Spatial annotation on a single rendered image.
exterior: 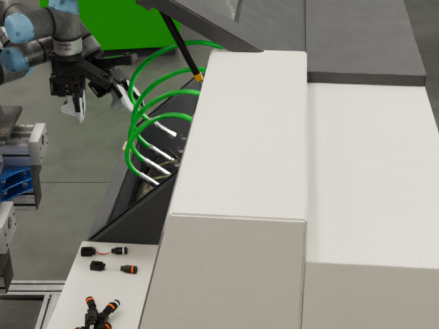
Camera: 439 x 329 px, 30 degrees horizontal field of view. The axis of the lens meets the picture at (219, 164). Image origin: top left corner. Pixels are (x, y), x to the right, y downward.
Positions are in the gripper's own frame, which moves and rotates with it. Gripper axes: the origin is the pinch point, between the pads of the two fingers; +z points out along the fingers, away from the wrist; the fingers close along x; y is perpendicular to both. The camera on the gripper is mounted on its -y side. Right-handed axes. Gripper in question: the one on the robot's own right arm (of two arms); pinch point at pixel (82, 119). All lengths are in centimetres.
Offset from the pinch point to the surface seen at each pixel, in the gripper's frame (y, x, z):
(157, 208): -24.3, 23.0, 13.6
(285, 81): -56, 40, -32
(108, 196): -4.7, -4.2, 28.0
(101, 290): -13, 44, 25
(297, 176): -59, 80, -32
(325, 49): -66, 10, -27
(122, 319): -20, 54, 25
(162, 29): 32, -336, 101
